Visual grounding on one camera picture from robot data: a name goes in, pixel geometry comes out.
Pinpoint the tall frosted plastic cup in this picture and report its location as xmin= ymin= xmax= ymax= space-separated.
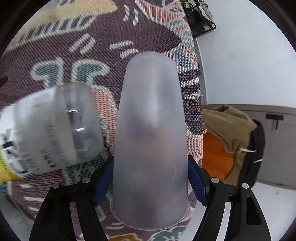
xmin=111 ymin=52 xmax=190 ymax=230

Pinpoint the yellow white printed cup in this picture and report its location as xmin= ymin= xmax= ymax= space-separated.
xmin=1 ymin=83 xmax=103 ymax=182

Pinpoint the patterned purple woven tablecloth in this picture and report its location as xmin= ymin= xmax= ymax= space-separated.
xmin=1 ymin=1 xmax=203 ymax=228

